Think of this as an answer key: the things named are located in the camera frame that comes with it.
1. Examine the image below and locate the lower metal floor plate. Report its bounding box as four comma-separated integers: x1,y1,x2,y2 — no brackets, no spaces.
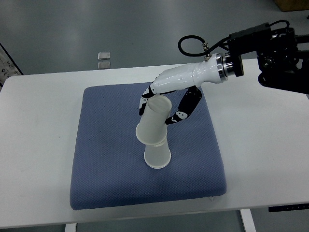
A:
98,61,111,70

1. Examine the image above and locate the black table control panel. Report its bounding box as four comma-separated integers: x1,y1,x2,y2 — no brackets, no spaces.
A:
268,203,309,213

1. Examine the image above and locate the white table leg right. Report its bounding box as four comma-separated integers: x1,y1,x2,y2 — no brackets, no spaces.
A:
240,209,256,232

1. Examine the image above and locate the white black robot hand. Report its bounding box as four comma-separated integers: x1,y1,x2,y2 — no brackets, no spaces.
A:
139,53,234,125

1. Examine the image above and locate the blue fabric cushion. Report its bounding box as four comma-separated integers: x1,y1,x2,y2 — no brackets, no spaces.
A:
70,83,226,210

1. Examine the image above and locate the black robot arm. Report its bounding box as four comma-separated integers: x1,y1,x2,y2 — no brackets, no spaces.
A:
227,23,309,94

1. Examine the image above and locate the brown cardboard box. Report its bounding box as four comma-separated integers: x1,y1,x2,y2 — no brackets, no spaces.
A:
274,0,309,12

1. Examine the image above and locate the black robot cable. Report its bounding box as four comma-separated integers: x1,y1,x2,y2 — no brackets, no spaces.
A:
178,19,290,60

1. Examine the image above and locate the white table leg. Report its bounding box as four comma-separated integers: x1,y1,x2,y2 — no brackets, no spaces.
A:
65,223,77,232
240,209,256,232

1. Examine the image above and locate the white table leg left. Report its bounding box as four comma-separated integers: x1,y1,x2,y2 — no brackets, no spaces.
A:
65,223,77,232

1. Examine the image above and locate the white paper cup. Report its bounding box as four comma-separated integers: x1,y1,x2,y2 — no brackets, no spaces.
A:
144,139,171,169
136,95,172,146

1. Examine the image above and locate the white paper cup on cushion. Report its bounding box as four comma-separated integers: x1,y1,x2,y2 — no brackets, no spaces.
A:
144,139,171,169

